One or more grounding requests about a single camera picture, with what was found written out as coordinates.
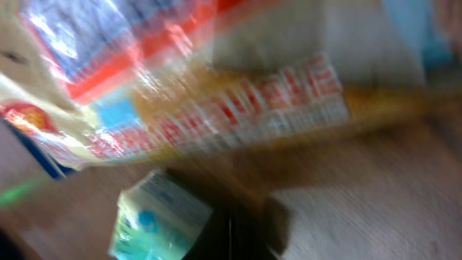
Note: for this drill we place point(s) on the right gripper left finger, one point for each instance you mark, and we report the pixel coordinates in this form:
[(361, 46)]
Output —
[(213, 241)]

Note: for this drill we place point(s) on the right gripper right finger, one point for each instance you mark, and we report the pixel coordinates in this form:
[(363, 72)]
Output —
[(260, 235)]

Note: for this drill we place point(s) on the teal tissue pack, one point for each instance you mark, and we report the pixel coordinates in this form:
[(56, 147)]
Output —
[(157, 219)]

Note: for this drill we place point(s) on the cream blue snack bag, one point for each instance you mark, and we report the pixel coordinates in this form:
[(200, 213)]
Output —
[(90, 83)]

